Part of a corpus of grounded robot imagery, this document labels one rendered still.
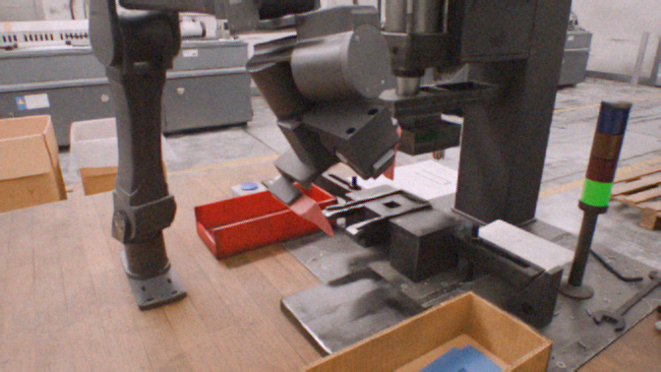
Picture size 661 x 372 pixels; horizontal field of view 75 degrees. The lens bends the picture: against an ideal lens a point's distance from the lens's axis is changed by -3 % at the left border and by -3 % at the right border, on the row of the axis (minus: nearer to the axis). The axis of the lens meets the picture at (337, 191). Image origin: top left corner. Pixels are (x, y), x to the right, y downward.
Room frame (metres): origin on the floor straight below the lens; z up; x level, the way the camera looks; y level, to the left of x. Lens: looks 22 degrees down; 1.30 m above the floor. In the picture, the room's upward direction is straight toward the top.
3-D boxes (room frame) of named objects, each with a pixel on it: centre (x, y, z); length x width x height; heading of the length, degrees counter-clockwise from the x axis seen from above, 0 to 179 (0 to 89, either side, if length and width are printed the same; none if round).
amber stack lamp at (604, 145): (0.59, -0.37, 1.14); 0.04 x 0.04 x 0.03
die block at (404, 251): (0.71, -0.11, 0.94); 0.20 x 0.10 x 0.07; 33
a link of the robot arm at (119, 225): (0.63, 0.30, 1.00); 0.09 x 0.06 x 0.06; 141
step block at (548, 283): (0.52, -0.27, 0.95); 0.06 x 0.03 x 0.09; 33
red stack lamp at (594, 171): (0.59, -0.37, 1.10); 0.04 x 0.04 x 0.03
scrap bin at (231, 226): (0.79, 0.14, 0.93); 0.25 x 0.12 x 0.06; 123
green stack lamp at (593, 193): (0.59, -0.37, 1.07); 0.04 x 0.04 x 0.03
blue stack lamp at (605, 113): (0.59, -0.37, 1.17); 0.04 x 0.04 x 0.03
